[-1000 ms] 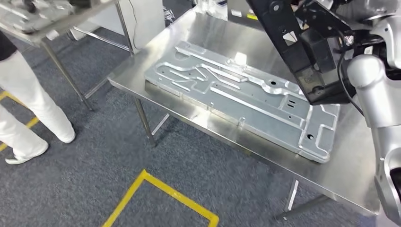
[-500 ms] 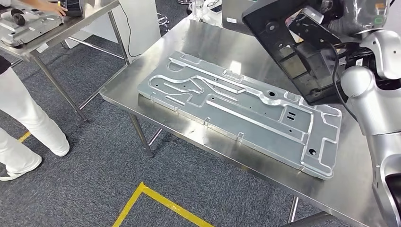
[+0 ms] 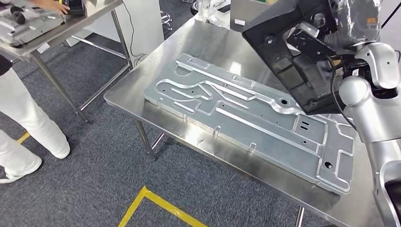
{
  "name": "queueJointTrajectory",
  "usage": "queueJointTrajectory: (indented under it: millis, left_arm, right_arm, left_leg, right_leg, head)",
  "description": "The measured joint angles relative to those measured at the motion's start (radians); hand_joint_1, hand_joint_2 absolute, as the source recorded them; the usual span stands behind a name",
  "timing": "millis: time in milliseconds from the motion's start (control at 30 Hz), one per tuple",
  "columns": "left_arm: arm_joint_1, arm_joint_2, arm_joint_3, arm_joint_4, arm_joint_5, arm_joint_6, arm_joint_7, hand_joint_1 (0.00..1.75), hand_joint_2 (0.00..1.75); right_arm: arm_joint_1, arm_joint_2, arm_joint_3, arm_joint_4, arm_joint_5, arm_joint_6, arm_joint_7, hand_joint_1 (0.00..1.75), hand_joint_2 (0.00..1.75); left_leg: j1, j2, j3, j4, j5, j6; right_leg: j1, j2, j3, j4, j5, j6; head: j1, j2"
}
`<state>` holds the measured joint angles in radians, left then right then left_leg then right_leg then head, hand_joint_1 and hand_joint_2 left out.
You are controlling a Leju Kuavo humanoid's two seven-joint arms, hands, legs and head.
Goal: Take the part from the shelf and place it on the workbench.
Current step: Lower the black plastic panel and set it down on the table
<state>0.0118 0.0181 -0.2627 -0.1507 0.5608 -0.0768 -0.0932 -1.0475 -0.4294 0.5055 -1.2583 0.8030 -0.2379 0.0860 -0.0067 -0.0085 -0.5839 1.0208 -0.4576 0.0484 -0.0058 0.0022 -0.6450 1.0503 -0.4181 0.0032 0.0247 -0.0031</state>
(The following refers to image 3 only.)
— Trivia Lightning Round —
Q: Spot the stamped metal panel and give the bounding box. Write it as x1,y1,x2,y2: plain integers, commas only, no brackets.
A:
143,52,358,196

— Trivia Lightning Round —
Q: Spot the clear glass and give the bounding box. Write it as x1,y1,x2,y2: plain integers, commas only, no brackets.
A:
195,0,231,29

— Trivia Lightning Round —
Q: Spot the stainless steel workbench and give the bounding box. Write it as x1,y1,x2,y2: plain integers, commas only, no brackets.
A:
103,12,401,227

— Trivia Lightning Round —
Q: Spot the steel side table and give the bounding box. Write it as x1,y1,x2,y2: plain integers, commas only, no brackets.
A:
0,0,135,123

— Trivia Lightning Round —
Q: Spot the black plastic mounting plate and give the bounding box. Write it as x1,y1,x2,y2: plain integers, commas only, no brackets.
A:
241,0,349,116

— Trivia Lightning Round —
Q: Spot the yellow floor tape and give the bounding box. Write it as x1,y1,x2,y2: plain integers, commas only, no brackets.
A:
117,185,209,227
16,131,31,145

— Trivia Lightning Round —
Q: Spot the black power cable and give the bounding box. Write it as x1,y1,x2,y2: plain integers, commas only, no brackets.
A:
121,0,147,65

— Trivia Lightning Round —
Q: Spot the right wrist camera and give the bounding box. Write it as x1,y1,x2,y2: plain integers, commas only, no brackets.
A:
283,22,358,68

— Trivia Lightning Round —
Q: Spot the person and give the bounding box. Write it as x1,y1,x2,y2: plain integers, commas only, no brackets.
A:
0,0,71,185

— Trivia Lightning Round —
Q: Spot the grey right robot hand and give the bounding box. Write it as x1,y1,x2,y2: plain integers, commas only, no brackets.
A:
325,0,384,48

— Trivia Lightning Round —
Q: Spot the white cabinet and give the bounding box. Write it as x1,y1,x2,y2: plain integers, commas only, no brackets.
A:
66,0,165,68

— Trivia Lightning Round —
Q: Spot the black device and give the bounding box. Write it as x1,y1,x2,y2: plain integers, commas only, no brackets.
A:
61,0,86,16

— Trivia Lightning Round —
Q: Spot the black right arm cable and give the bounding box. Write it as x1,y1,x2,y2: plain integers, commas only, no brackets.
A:
324,53,358,131

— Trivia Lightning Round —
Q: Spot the grey metal part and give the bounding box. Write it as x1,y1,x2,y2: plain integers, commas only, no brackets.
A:
0,7,67,48

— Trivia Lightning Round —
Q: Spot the chrome stool base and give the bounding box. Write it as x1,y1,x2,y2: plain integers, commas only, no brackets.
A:
159,10,174,32

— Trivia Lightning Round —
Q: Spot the black cylinder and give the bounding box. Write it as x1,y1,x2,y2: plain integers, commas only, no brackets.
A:
10,5,26,25

